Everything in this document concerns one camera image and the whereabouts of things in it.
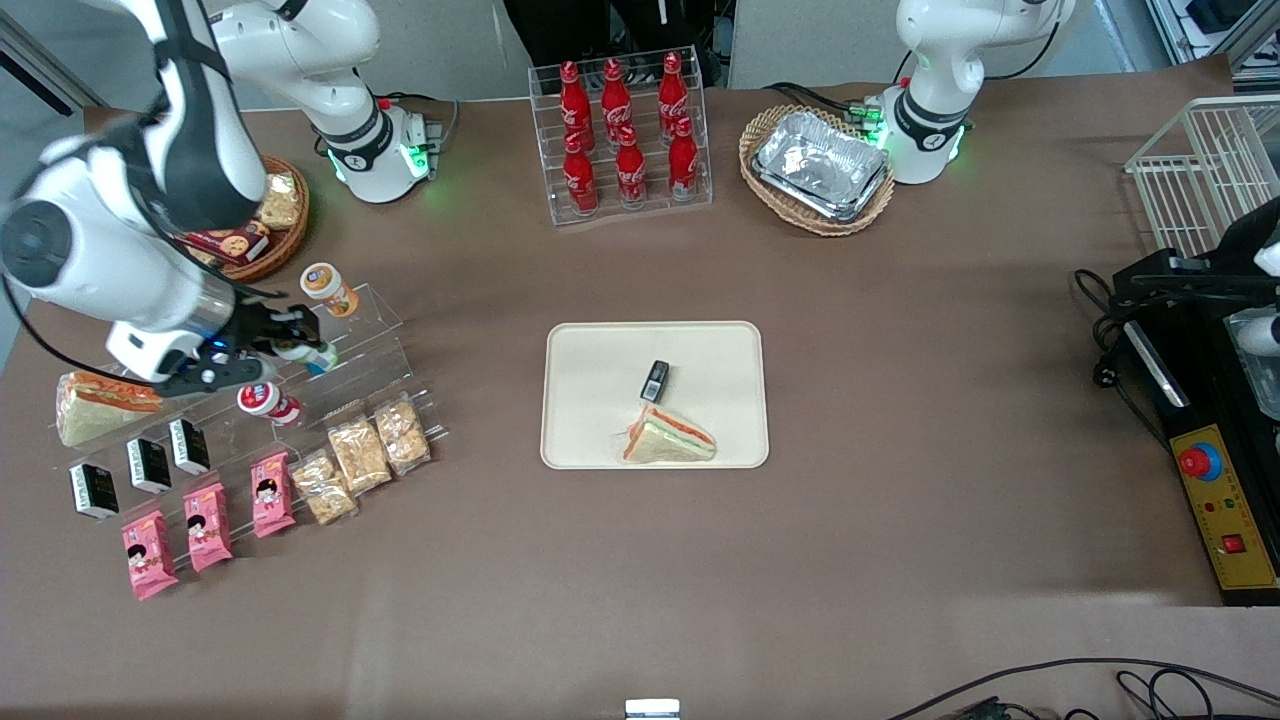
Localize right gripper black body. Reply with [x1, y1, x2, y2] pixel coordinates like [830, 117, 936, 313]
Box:
[212, 296, 303, 355]

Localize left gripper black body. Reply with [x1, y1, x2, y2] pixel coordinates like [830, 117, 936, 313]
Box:
[1207, 195, 1280, 279]

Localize green cap gum bottle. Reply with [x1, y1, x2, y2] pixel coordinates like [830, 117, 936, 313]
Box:
[272, 338, 340, 377]

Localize red cap gum bottle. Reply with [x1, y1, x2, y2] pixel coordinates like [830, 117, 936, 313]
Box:
[237, 380, 302, 428]

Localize orange cap gum bottle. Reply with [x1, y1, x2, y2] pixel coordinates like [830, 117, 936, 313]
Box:
[300, 262, 360, 319]

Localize cream plastic tray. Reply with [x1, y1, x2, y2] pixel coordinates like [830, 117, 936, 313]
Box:
[540, 321, 770, 471]

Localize clear acrylic stepped shelf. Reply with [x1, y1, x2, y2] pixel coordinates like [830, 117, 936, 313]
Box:
[48, 283, 448, 581]

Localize wicker basket with snacks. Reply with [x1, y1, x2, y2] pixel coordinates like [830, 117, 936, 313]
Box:
[180, 153, 311, 283]

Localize red cookie box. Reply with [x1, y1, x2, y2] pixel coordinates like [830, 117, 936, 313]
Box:
[183, 221, 272, 267]

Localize clear bag nut brittle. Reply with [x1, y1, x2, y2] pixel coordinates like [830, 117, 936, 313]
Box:
[290, 450, 358, 526]
[373, 393, 432, 475]
[327, 415, 392, 496]
[257, 172, 303, 231]

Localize pink snack packet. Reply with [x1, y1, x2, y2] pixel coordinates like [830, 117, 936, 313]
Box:
[183, 482, 234, 573]
[250, 452, 297, 539]
[121, 510, 180, 601]

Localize clear plastic container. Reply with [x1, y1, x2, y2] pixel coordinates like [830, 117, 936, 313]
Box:
[1225, 310, 1280, 421]

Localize black machine yellow control panel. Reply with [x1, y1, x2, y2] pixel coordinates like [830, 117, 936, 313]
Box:
[1115, 250, 1280, 608]

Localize triangular wrapped sandwich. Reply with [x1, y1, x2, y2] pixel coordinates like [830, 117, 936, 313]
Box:
[622, 403, 718, 466]
[55, 370, 165, 448]

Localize clear acrylic bottle rack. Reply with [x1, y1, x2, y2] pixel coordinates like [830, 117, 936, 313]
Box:
[527, 45, 713, 228]

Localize red cola bottle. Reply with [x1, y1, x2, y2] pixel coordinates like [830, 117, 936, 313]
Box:
[564, 133, 599, 216]
[658, 51, 690, 136]
[559, 60, 593, 153]
[668, 117, 700, 201]
[601, 57, 633, 144]
[616, 124, 647, 208]

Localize person in dark clothes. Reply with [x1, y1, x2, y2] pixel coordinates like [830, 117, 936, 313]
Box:
[502, 0, 736, 91]

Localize aluminium foil container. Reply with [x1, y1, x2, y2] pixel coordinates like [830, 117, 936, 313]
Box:
[752, 110, 891, 223]

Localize wicker basket with foil containers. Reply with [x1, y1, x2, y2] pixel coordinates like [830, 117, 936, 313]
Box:
[739, 104, 896, 238]

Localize white wire basket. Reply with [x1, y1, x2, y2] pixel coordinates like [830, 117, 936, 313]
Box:
[1125, 95, 1280, 261]

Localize silver machine handle bar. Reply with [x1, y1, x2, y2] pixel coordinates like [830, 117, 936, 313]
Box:
[1123, 320, 1191, 409]

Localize black power cable with plug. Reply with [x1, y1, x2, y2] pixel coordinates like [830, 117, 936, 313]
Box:
[1073, 268, 1176, 456]

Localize aluminium frame shelf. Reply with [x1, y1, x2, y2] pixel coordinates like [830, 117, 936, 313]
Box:
[1145, 0, 1280, 96]

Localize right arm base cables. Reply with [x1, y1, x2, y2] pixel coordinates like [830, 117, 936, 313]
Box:
[375, 92, 462, 181]

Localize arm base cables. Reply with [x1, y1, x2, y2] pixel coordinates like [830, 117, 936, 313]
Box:
[375, 92, 462, 181]
[765, 80, 901, 131]

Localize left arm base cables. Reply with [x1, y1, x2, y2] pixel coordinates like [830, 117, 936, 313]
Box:
[765, 80, 901, 131]

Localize long black floor cable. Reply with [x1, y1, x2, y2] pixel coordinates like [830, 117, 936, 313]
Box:
[885, 657, 1280, 720]

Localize looped black floor cable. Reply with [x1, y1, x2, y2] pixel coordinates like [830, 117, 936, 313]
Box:
[1115, 668, 1216, 720]

